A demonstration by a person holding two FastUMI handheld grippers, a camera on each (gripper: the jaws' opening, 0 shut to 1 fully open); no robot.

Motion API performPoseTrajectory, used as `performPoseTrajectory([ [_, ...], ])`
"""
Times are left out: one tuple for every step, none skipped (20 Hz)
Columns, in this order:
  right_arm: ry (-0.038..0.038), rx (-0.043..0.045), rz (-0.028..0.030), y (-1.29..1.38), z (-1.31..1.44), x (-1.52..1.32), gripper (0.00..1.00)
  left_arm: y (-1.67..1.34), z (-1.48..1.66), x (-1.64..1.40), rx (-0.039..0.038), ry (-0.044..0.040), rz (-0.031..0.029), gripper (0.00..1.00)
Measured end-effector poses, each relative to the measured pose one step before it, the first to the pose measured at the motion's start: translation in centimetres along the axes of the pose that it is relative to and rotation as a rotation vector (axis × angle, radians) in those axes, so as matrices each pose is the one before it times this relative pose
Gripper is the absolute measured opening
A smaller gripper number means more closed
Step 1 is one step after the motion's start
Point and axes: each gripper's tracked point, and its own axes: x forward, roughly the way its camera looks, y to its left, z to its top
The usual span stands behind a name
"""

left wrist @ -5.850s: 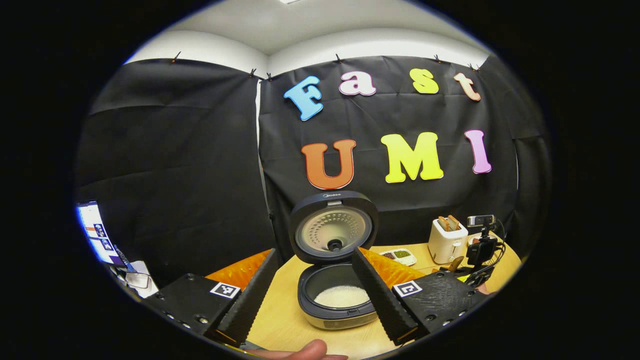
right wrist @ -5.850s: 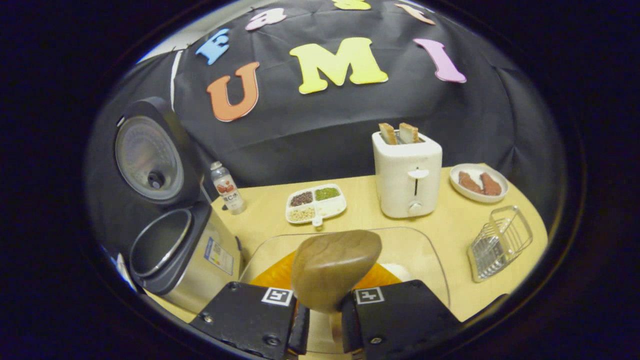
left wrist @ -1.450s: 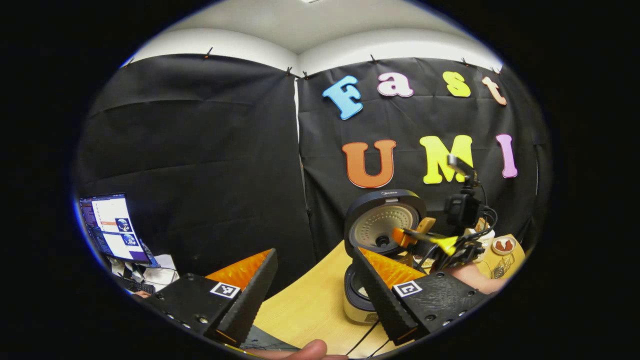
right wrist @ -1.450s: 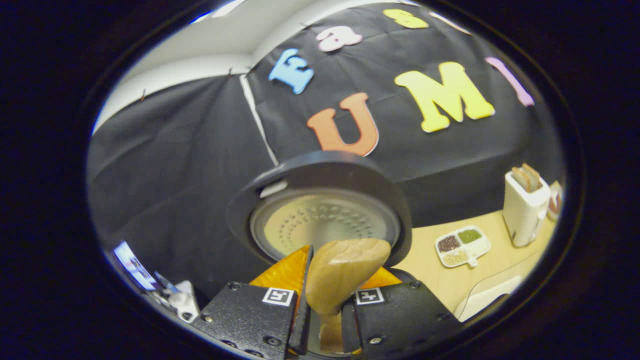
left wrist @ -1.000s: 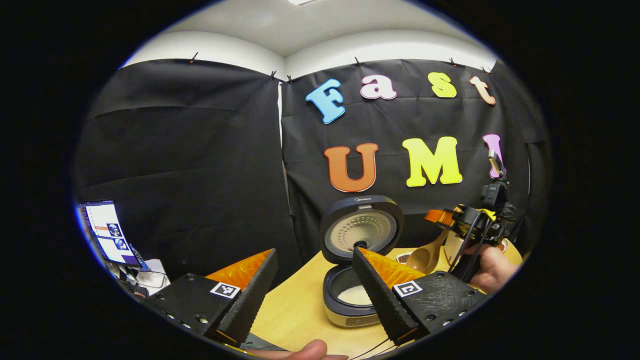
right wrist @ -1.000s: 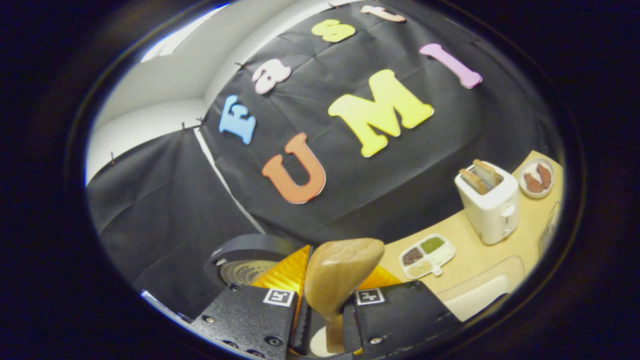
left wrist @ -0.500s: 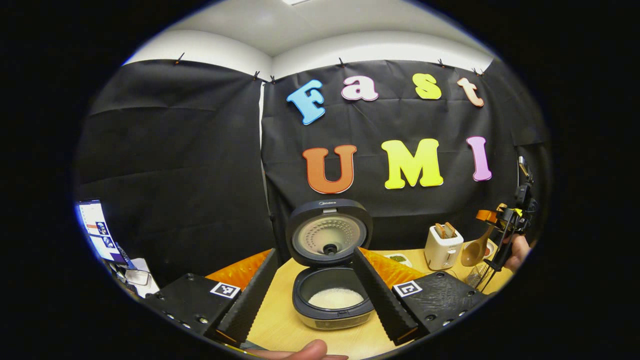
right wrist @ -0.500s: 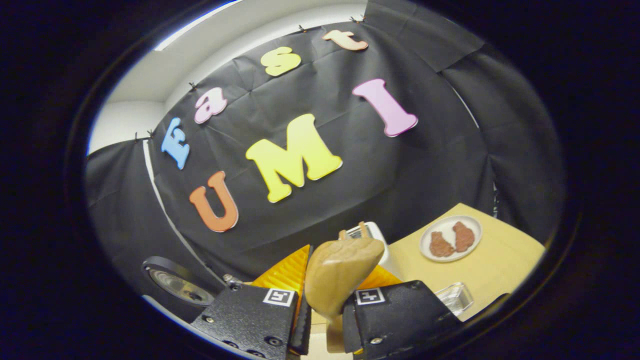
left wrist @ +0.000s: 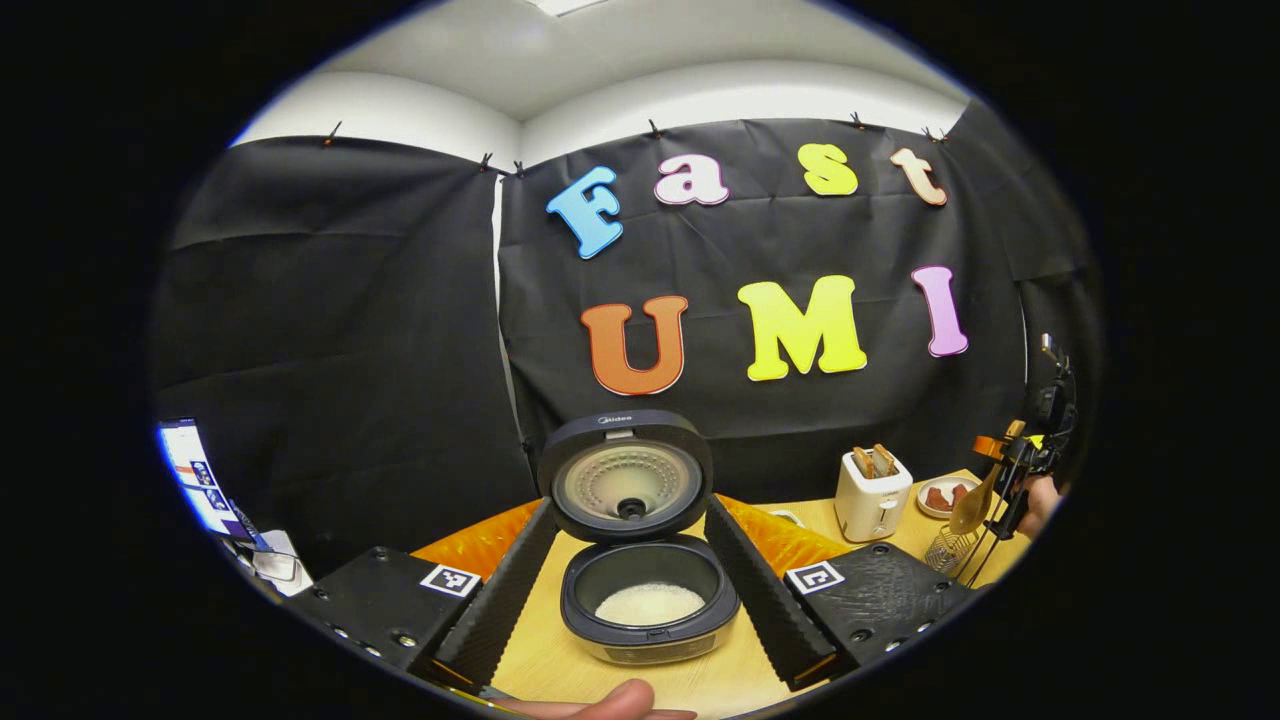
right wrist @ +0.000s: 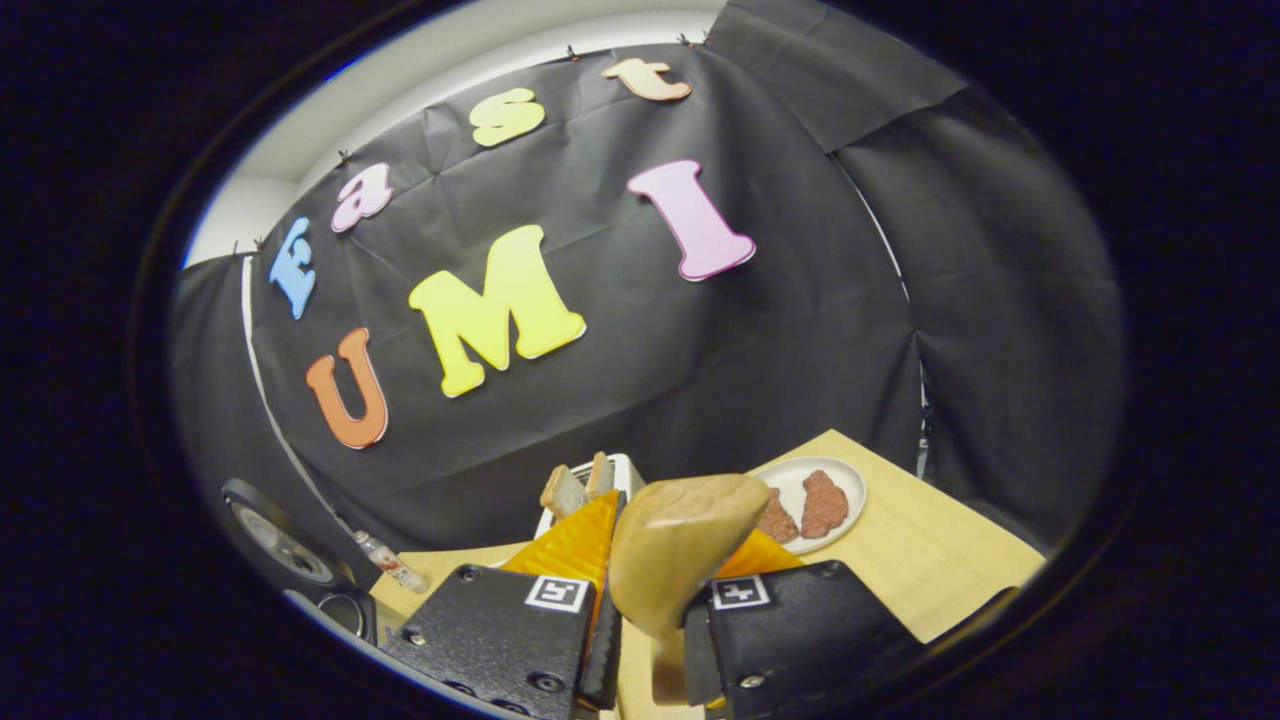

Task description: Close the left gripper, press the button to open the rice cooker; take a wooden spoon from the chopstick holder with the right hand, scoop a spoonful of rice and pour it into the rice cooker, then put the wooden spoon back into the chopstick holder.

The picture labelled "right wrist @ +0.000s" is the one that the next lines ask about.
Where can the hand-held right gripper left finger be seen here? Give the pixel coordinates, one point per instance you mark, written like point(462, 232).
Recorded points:
point(500, 640)

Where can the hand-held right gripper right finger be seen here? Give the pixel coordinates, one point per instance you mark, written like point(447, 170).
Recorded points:
point(790, 630)

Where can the wooden spoon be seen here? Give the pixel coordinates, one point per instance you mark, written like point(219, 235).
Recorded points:
point(675, 545)

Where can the black rice cooker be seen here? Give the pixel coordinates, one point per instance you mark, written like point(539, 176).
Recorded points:
point(280, 540)

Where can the brown meat piece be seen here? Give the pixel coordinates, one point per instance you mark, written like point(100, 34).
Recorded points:
point(825, 505)
point(780, 520)

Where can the small clear bottle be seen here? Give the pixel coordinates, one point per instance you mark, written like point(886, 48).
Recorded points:
point(395, 565)

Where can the toast slice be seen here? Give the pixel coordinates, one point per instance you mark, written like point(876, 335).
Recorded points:
point(562, 492)
point(600, 474)

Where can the white plate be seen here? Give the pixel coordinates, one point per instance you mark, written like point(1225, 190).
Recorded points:
point(850, 480)

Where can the white toaster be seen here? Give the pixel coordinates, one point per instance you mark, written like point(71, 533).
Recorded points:
point(630, 470)

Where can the black backdrop cloth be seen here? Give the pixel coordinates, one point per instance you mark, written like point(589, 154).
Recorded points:
point(700, 350)

